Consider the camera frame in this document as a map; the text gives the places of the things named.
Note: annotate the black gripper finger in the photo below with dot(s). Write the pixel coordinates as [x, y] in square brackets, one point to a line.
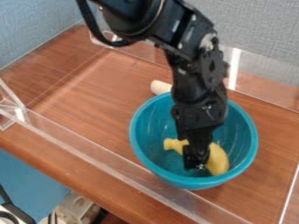
[181, 128]
[196, 151]

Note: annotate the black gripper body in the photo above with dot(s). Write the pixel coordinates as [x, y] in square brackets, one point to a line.
[204, 113]

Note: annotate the yellow toy banana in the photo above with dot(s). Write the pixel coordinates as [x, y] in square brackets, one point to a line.
[217, 163]

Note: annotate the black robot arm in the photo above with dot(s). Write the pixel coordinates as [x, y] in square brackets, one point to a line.
[179, 29]

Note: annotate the blue plastic bowl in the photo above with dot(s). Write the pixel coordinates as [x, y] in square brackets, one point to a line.
[152, 125]

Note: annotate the white toy object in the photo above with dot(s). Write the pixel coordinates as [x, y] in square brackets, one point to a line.
[160, 87]

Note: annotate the clear acrylic back barrier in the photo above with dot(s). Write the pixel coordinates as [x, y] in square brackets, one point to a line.
[255, 75]

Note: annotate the clear acrylic barrier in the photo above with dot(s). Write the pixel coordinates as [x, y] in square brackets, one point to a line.
[181, 200]
[255, 75]

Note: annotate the clear acrylic front barrier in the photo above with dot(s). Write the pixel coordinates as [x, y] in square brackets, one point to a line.
[181, 200]

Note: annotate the white power strip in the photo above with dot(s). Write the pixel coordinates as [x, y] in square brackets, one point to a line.
[76, 210]

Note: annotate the black chair part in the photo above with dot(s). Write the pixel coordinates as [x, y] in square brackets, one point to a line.
[10, 214]

